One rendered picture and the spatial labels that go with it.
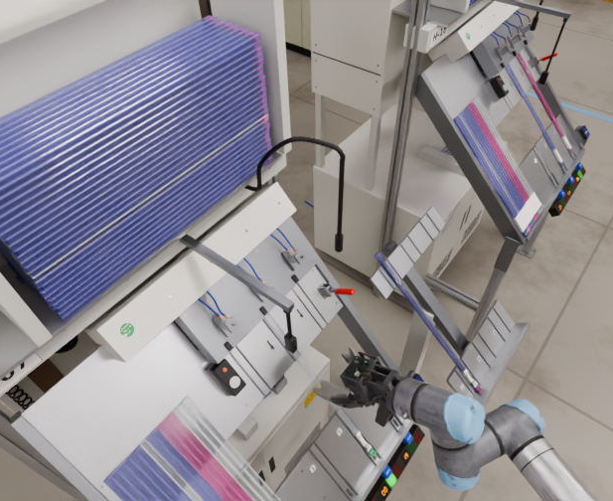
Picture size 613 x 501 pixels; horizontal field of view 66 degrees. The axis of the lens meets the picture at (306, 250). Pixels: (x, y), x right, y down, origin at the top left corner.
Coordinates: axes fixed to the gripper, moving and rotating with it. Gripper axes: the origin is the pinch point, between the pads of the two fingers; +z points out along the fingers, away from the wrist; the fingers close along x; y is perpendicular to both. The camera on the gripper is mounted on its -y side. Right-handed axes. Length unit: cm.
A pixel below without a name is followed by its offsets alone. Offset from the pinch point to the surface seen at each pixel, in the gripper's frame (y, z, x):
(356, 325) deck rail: -5.0, 9.0, -19.0
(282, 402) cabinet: -27.2, 34.9, -0.4
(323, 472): -22.6, 3.8, 12.8
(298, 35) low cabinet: 34, 241, -271
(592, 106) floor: -89, 48, -336
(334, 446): -20.9, 4.3, 6.6
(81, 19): 83, 10, 3
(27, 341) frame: 46, 10, 39
